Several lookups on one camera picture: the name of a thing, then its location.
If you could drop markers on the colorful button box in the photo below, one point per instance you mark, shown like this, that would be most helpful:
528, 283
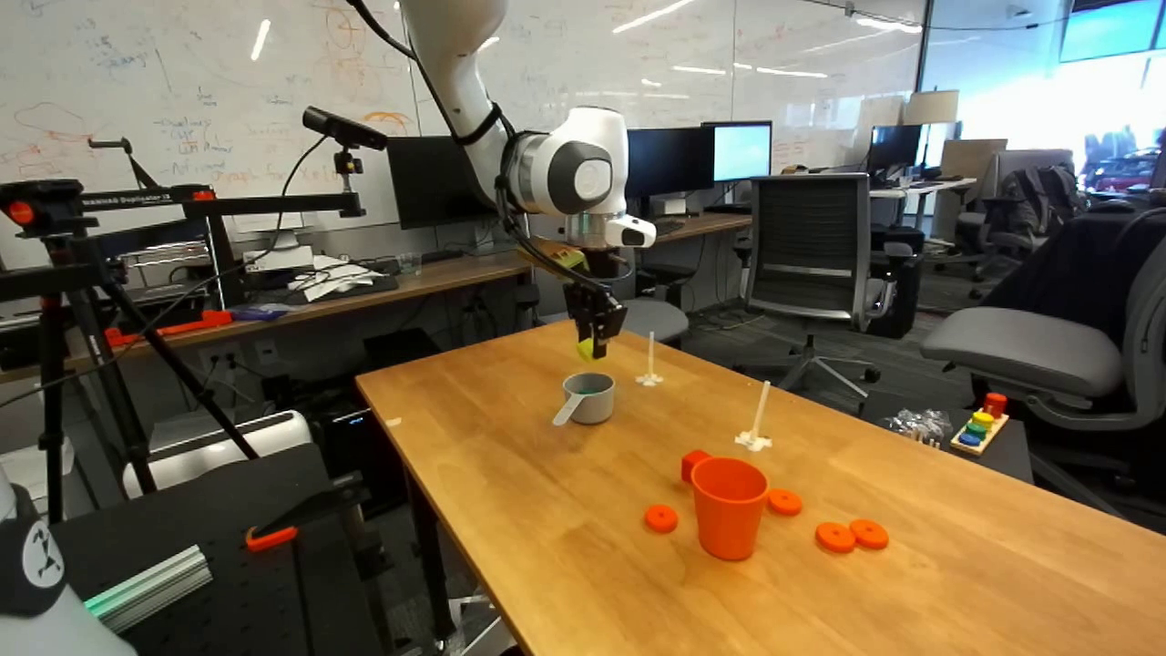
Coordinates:
980, 427

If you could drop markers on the yellow block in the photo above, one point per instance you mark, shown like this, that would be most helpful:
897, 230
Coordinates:
586, 351

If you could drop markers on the gray measuring cup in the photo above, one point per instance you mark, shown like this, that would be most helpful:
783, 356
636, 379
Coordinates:
583, 398

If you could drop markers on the clear plastic stand left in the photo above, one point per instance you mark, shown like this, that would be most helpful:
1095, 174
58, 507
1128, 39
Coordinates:
651, 376

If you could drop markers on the orange disc far right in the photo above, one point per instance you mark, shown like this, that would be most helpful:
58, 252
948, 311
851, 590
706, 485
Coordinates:
834, 537

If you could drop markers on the orange disc near cup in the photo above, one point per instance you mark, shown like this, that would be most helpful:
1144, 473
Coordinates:
659, 519

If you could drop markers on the black mesh office chair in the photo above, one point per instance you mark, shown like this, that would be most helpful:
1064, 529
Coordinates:
815, 264

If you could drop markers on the orange disc far middle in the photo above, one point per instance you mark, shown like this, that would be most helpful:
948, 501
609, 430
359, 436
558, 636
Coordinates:
868, 535

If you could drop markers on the wooden desk background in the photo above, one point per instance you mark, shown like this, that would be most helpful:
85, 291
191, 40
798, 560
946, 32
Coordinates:
434, 279

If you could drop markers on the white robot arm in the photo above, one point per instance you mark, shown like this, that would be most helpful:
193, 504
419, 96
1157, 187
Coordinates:
568, 174

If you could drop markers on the gray office chair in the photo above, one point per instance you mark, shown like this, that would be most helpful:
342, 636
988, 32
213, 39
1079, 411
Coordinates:
1074, 343

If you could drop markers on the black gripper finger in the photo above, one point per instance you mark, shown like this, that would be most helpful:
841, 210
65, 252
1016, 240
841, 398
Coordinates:
583, 336
602, 343

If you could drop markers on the computer monitor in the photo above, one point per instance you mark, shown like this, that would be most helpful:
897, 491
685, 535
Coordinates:
742, 150

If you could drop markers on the red block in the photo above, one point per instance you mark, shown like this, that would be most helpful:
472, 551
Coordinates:
689, 460

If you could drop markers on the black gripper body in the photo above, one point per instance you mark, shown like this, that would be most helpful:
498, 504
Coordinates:
590, 303

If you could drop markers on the orange disc far left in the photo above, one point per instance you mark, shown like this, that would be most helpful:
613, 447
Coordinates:
783, 501

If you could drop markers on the black camera tripod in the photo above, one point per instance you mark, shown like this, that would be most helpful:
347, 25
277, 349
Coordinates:
58, 217

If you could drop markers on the orange plastic cup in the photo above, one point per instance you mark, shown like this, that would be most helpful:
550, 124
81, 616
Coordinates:
728, 501

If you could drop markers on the black low side table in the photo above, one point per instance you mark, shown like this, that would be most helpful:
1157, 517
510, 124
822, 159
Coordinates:
991, 441

